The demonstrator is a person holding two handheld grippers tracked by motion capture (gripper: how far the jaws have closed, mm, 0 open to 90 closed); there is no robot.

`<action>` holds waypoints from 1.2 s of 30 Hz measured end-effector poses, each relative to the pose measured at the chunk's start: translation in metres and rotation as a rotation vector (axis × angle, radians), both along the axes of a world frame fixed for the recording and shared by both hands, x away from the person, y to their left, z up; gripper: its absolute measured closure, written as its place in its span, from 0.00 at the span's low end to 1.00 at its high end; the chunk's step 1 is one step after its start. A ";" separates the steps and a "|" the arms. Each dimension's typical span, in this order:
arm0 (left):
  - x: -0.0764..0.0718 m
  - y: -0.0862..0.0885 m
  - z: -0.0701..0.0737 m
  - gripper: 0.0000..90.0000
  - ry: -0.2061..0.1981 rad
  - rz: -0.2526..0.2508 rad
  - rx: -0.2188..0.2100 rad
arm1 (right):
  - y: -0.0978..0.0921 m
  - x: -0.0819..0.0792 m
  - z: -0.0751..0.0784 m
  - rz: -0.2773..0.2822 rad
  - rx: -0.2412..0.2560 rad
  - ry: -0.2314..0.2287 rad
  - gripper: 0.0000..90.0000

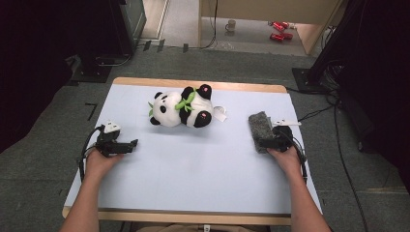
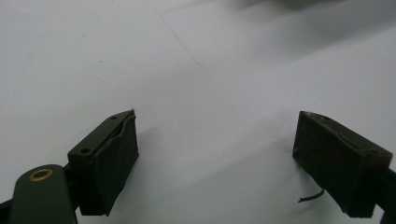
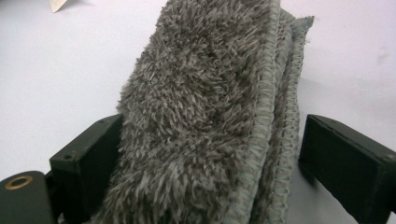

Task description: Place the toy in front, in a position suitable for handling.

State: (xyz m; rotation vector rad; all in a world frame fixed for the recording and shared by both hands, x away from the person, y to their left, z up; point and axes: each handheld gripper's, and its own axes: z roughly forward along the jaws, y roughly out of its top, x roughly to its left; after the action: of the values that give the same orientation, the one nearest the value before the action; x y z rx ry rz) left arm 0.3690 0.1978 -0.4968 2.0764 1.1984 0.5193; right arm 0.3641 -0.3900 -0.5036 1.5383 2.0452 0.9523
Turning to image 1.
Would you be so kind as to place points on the wooden table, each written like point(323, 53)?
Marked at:
point(193, 84)

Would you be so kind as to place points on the black metal stand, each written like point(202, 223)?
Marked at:
point(304, 79)

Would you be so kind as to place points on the panda plush toy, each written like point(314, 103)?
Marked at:
point(170, 111)

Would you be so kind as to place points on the red can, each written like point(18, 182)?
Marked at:
point(276, 37)
point(278, 26)
point(285, 24)
point(288, 35)

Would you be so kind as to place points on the person's right hand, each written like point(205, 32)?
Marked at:
point(290, 161)

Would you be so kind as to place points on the light blue table mat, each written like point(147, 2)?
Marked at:
point(193, 174)

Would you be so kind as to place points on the dark cabinet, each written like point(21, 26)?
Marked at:
point(129, 25)

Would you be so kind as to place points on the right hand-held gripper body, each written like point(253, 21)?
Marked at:
point(283, 138)

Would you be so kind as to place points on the person's left hand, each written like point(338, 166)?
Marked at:
point(100, 166)

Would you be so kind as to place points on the beige mug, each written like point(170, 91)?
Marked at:
point(230, 25)

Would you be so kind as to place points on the black floor tape strip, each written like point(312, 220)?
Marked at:
point(93, 111)
point(161, 45)
point(185, 48)
point(147, 45)

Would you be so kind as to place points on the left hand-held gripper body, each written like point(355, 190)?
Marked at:
point(109, 145)

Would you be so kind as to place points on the beige wooden cabinet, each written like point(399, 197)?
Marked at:
point(257, 9)

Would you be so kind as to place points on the dark curtain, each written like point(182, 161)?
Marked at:
point(386, 80)
point(29, 64)

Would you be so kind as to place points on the grey fluffy cloth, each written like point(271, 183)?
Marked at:
point(259, 127)

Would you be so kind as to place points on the black stand base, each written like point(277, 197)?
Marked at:
point(93, 72)

